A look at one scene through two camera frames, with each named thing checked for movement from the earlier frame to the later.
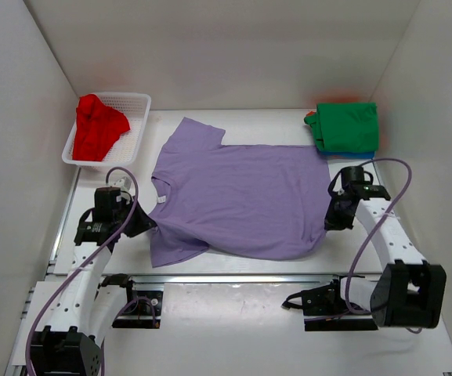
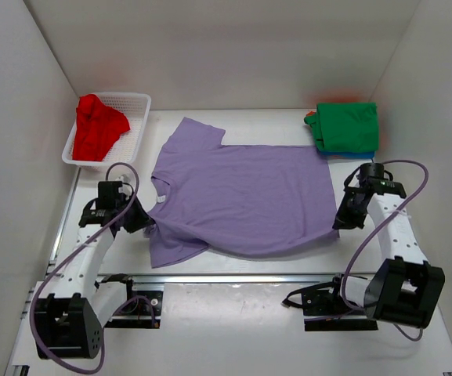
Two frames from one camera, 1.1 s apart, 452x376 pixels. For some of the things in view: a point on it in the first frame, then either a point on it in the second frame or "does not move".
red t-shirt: (98, 127) does not move
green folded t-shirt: (345, 127) does not move
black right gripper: (332, 222) → (343, 220)
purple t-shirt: (259, 201) does not move
